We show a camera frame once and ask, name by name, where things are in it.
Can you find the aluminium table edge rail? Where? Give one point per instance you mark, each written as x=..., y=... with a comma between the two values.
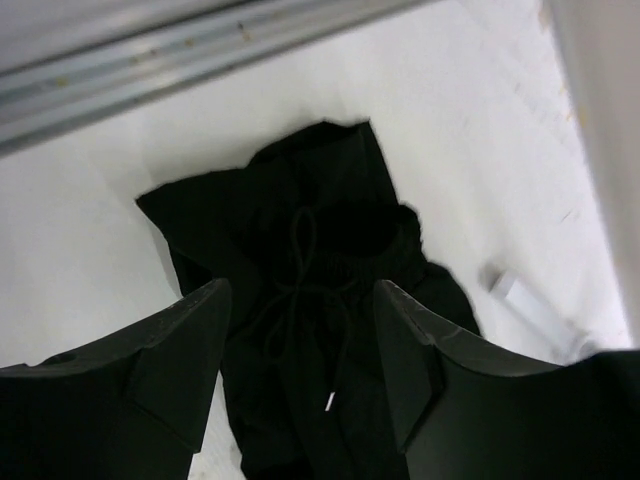
x=64, y=93

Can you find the white clothes rack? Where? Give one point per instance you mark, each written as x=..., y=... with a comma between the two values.
x=566, y=342

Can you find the black trousers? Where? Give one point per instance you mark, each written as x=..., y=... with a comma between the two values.
x=303, y=232

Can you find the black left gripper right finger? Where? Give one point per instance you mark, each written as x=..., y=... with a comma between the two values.
x=465, y=408

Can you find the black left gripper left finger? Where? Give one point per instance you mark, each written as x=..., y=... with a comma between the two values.
x=131, y=405

